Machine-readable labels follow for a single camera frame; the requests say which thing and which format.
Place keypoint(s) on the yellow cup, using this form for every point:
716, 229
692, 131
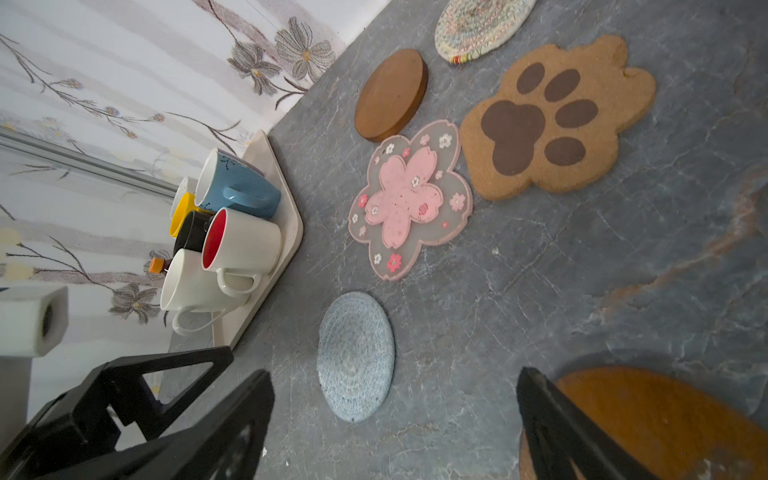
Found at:
185, 206

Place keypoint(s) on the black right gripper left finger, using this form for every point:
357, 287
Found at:
226, 444

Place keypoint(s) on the plain white mug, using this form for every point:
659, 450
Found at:
188, 288

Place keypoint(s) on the brown bottle orange cap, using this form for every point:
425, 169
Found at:
159, 266

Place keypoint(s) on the white mug red interior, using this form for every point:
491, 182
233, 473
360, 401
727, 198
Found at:
240, 249

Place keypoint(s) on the glossy brown round coaster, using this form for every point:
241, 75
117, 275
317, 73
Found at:
673, 429

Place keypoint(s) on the beige plastic tray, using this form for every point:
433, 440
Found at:
228, 330

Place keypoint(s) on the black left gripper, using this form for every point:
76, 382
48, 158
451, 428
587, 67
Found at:
42, 444

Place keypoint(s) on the cork paw print coaster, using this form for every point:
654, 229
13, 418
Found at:
555, 120

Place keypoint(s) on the grey-blue woven round coaster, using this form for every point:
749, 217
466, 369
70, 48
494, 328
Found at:
355, 356

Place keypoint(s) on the pink flower silicone coaster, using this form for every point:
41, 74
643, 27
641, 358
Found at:
413, 198

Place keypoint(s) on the black cup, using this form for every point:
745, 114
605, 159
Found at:
193, 231

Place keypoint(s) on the blue floral mug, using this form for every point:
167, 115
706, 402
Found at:
227, 181

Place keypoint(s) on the multicolour woven round coaster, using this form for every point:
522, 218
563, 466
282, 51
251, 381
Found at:
469, 29

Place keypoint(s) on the dark brown round wooden coaster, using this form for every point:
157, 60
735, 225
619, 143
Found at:
391, 96

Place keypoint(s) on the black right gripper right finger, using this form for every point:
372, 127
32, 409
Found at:
563, 442

